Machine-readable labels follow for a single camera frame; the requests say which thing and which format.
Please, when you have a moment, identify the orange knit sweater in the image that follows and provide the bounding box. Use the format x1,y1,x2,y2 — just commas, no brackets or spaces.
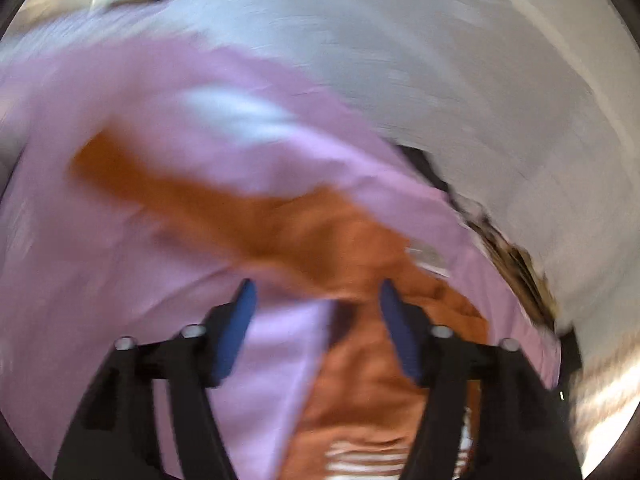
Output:
70,127,492,480

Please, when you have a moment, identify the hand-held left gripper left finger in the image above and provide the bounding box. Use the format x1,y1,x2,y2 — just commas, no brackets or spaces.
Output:
52,278,258,480

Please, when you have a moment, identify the woven straw mat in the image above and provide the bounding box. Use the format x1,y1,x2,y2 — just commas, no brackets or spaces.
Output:
460,200,559,332

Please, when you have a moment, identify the lilac bed sheet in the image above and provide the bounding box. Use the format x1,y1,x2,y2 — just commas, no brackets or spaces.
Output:
0,5,562,480

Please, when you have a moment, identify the white lace cloth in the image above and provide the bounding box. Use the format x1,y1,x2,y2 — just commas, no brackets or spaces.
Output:
160,0,640,466

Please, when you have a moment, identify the paper clothing tag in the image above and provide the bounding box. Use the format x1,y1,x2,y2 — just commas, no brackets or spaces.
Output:
407,242,453,278

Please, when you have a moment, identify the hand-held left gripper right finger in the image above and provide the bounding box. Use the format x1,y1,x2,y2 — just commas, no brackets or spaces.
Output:
378,279,584,480

